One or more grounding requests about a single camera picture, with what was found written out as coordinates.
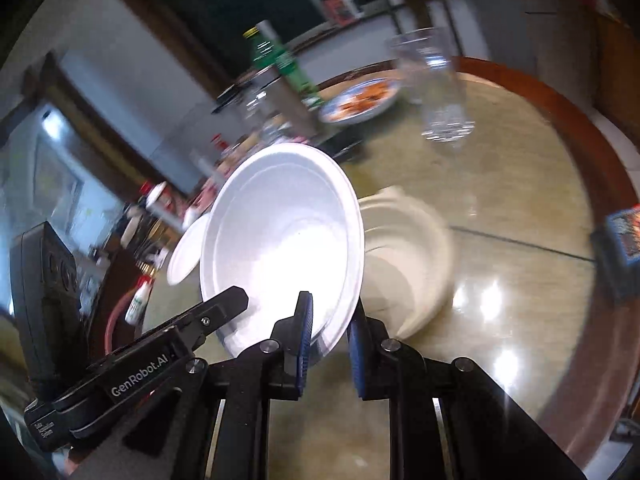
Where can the coloured hula hoop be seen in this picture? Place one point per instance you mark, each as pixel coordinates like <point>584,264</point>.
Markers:
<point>119,310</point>

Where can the blue white food dish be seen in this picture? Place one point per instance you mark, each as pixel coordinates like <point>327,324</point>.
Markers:
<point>361,102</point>

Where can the clear glass mug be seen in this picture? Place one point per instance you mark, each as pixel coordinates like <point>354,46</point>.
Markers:
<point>427,72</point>

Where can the clear plastic bottle black cap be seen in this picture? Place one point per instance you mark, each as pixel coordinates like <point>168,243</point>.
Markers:
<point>261,118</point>

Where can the small white plate right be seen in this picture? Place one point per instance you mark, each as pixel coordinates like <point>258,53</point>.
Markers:
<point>187,253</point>

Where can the green soda bottle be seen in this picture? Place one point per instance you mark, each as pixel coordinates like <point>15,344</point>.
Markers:
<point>267,50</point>

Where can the white round plate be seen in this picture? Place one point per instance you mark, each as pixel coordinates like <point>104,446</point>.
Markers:
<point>286,221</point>

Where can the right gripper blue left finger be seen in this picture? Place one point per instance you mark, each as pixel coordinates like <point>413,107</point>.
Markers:
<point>293,335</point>

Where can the white lying drink bottle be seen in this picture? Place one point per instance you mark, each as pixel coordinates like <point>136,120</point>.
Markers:
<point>139,301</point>

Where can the steel thermos flask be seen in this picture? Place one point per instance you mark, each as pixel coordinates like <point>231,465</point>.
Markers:
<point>283,110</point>

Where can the blue printed box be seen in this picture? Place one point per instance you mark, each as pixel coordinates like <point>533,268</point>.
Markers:
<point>616,245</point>

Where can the cream paper bowl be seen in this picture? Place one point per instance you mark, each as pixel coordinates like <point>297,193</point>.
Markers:
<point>408,261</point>

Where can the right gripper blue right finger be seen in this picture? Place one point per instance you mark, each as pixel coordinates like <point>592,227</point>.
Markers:
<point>369,373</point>

